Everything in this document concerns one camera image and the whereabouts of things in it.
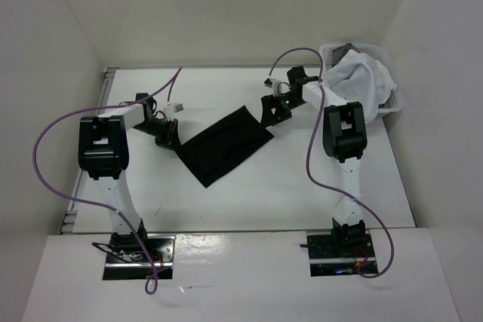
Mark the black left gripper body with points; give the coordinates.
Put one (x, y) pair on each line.
(162, 130)

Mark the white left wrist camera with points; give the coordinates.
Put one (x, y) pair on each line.
(173, 108)

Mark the black skirt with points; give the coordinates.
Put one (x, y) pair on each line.
(219, 149)

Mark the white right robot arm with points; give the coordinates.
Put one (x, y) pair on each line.
(343, 137)

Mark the white plastic basket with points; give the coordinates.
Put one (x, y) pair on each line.
(395, 101)

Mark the white skirt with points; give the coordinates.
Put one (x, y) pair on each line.
(358, 77)

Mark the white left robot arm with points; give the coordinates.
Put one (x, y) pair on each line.
(104, 154)

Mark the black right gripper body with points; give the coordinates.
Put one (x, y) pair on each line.
(286, 103)

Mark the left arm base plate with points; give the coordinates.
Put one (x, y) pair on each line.
(125, 259)

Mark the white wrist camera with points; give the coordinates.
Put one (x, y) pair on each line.
(277, 87)
(173, 108)

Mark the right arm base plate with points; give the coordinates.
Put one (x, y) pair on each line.
(326, 258)

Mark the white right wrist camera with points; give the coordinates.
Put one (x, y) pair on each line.
(277, 87)

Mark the dark grey garment in basket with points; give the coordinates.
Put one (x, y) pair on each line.
(340, 52)

